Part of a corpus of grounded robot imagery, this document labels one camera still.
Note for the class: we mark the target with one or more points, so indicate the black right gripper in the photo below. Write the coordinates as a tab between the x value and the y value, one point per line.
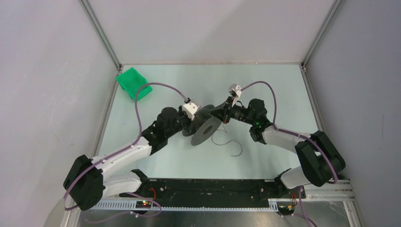
221	112

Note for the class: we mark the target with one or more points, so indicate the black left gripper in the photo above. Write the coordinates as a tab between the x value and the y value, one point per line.
188	120

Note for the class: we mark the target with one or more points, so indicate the dark grey cable spool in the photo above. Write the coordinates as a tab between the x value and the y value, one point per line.
202	127

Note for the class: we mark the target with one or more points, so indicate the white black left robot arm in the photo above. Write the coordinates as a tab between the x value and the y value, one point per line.
91	179

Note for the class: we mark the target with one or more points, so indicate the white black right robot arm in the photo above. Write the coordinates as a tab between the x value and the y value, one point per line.
320	161

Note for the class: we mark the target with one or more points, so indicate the green plastic bin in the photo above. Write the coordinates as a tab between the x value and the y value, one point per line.
131	81

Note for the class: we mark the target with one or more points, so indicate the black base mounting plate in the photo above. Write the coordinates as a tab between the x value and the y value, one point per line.
247	193

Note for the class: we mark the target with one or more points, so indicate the left controller circuit board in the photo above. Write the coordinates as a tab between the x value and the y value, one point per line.
142	204

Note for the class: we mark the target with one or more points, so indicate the controller circuit board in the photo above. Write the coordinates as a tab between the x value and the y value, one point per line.
142	204
286	210

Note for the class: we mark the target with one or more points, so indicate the right controller circuit board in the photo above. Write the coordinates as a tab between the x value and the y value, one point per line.
286	210

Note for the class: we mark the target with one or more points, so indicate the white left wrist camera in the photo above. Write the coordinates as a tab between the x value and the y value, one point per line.
191	108

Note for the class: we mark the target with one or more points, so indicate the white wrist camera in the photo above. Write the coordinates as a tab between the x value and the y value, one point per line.
191	108
235	91

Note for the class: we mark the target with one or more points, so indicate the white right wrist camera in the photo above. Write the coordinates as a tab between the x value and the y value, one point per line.
235	91

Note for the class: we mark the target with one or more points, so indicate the slotted white cable duct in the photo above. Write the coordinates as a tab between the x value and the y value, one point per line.
130	206

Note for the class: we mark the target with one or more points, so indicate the aluminium frame rail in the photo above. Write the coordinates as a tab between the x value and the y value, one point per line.
93	19

